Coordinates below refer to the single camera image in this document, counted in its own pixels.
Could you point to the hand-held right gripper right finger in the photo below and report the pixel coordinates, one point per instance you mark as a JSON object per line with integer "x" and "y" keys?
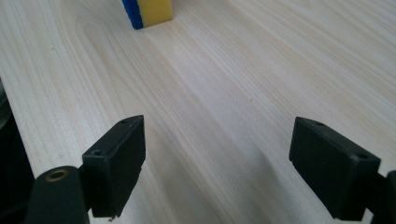
{"x": 333, "y": 168}

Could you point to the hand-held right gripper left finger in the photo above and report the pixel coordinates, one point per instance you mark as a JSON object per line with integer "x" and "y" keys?
{"x": 116, "y": 168}

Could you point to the yellow and blue sponge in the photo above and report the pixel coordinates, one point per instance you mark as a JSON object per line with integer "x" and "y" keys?
{"x": 152, "y": 12}

